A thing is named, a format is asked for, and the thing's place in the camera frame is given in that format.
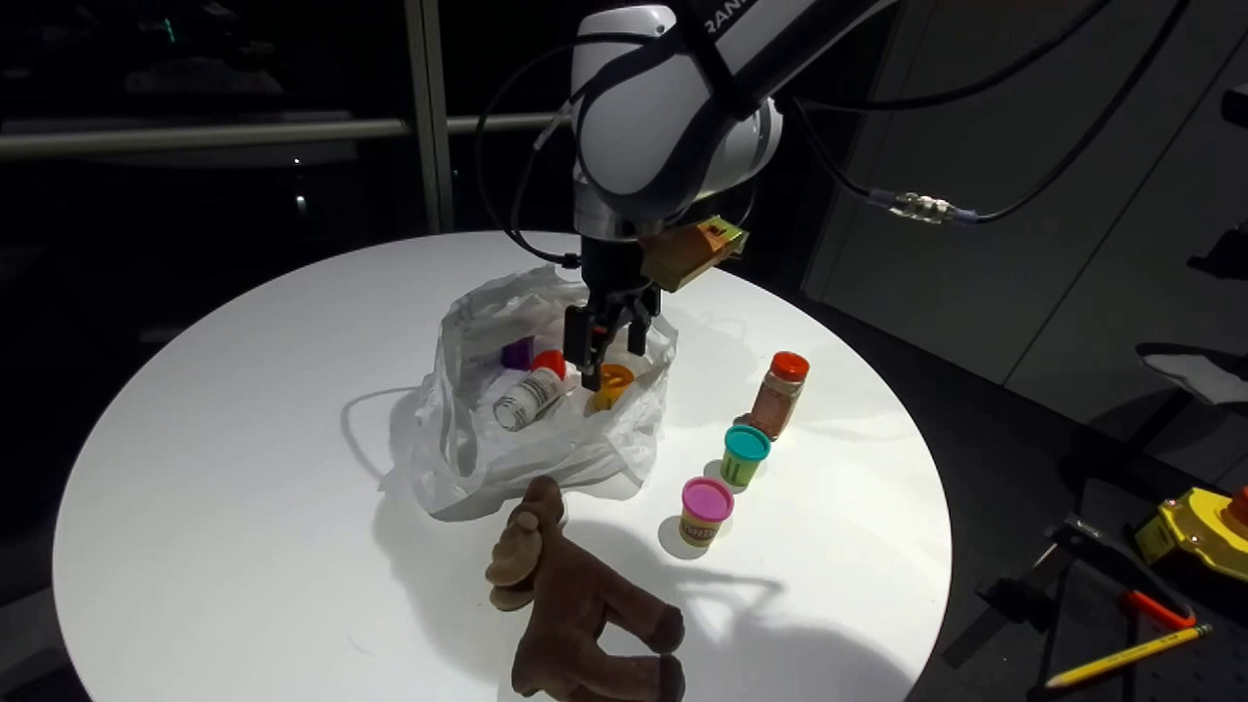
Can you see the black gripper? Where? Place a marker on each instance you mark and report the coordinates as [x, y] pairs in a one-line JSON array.
[[616, 275]]

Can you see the teal lid dough container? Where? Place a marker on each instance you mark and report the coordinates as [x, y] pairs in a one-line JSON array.
[[746, 449]]

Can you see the spice jar with red lid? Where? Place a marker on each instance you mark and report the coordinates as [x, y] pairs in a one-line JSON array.
[[782, 393]]

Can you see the pink lid dough container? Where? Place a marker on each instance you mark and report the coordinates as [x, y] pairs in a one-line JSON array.
[[707, 500]]

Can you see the brown deer plush toy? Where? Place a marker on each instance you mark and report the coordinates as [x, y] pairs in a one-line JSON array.
[[577, 606]]

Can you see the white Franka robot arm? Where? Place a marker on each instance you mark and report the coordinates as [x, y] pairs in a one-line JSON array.
[[676, 117]]

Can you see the white plastic bag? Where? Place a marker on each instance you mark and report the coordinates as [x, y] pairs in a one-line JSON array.
[[518, 468]]

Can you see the yellow lid dough container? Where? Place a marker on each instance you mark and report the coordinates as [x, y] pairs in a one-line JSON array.
[[616, 380]]

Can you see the purple lid dough container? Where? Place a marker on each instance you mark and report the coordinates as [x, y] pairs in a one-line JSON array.
[[515, 351]]

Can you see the clear labelled plastic bottle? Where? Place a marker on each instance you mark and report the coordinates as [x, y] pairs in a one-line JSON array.
[[524, 398]]

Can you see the horizontal metal railing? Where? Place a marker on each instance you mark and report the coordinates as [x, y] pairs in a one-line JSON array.
[[196, 138]]

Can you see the grey cabinet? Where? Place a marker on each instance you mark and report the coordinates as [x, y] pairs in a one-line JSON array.
[[1105, 259]]

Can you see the yellow pencil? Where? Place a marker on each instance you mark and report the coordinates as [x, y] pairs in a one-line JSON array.
[[1126, 657]]

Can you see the taped wrist camera box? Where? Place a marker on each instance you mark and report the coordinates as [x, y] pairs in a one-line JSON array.
[[694, 251]]

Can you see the vertical metal post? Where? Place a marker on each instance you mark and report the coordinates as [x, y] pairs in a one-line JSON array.
[[431, 117]]

